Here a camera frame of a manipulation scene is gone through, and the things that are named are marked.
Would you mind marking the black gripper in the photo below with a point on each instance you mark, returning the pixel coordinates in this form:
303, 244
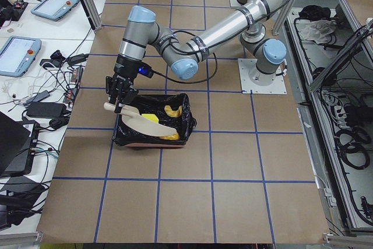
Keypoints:
125, 66

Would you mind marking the beige plastic dustpan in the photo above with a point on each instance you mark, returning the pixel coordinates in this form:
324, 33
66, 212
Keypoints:
132, 119

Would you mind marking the yellow green sponge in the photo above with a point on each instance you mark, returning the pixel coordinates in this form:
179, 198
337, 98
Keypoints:
151, 117

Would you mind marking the cream curved toy pastry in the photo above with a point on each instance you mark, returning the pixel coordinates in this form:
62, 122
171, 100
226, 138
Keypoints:
173, 113

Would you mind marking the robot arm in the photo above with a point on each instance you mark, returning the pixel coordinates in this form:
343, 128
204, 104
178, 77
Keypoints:
142, 29

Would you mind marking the bin with black bag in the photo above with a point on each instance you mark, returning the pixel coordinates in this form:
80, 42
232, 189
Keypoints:
154, 104

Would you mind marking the black power adapter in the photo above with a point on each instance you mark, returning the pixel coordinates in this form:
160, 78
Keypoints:
45, 110

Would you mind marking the black laptop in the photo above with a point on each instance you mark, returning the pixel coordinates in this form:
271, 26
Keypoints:
18, 140

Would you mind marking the lower teach pendant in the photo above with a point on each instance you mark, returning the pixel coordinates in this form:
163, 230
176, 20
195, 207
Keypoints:
17, 54

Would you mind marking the teach pendant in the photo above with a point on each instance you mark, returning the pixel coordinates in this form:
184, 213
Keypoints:
54, 9
17, 54

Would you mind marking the upper teach pendant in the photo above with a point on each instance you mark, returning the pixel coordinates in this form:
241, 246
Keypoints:
54, 9

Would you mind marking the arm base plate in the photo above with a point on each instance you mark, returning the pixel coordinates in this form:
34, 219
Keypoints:
255, 82

